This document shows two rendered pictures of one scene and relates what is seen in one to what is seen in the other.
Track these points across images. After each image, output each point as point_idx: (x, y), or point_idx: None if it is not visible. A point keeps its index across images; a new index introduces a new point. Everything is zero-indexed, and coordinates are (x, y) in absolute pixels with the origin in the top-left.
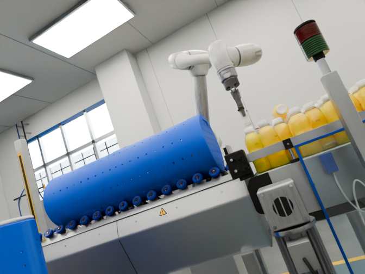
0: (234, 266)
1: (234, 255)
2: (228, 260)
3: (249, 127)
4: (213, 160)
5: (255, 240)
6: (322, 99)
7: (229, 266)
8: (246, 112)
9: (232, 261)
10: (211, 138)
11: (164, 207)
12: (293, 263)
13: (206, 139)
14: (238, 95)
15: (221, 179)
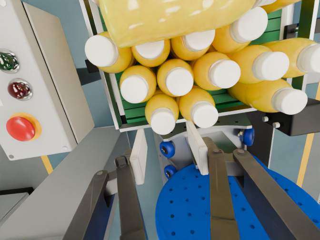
0: (114, 151)
1: (105, 153)
2: (113, 157)
3: (305, 95)
4: (263, 166)
5: None
6: None
7: (114, 155)
8: (137, 152)
9: (112, 153)
10: (234, 210)
11: None
12: None
13: (296, 195)
14: (297, 205)
15: (245, 147)
